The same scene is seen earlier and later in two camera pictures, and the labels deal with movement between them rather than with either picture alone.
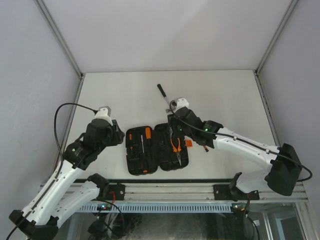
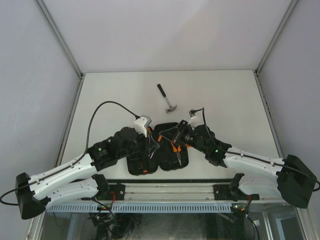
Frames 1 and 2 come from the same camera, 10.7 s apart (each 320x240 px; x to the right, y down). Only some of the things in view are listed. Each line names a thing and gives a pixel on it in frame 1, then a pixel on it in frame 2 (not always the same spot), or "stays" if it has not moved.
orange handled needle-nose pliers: x=177 y=151 stays
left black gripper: x=118 y=135 -> x=145 y=151
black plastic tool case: x=148 y=148 stays
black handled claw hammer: x=168 y=110 stays
